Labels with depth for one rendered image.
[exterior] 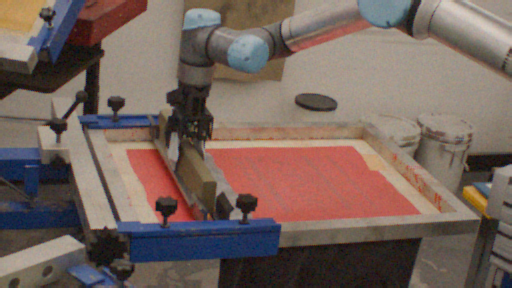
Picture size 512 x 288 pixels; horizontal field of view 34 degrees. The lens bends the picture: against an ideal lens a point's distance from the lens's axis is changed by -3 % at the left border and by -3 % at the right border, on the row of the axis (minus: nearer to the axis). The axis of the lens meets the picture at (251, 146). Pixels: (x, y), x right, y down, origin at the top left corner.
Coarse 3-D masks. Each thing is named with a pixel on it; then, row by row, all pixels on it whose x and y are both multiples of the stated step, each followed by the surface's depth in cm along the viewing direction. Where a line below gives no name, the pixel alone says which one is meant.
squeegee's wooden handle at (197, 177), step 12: (180, 144) 189; (192, 144) 189; (180, 156) 188; (192, 156) 183; (180, 168) 189; (192, 168) 179; (204, 168) 178; (192, 180) 179; (204, 180) 173; (204, 192) 173; (204, 204) 174
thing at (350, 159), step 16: (144, 160) 204; (160, 160) 205; (224, 160) 209; (336, 160) 218; (352, 160) 219; (144, 176) 195; (160, 176) 197; (224, 176) 201; (240, 176) 202; (352, 176) 210; (368, 176) 211; (384, 176) 212
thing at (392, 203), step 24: (168, 192) 189; (240, 192) 194; (384, 192) 203; (192, 216) 180; (264, 216) 184; (288, 216) 185; (312, 216) 187; (336, 216) 188; (360, 216) 189; (384, 216) 191
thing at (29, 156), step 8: (0, 152) 177; (8, 152) 178; (16, 152) 178; (24, 152) 179; (32, 152) 179; (0, 160) 174; (8, 160) 175; (16, 160) 176; (24, 160) 176; (32, 160) 177; (40, 160) 177; (0, 168) 175; (8, 168) 176; (16, 168) 176; (24, 168) 177; (40, 168) 178; (48, 168) 179; (64, 168) 180; (8, 176) 176; (16, 176) 177; (24, 176) 177; (40, 176) 179; (48, 176) 179; (56, 176) 180; (64, 176) 180
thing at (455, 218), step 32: (96, 128) 209; (128, 128) 212; (224, 128) 220; (256, 128) 223; (288, 128) 226; (320, 128) 229; (352, 128) 232; (96, 160) 195; (448, 192) 198; (288, 224) 174; (320, 224) 176; (352, 224) 178; (384, 224) 179; (416, 224) 182; (448, 224) 185
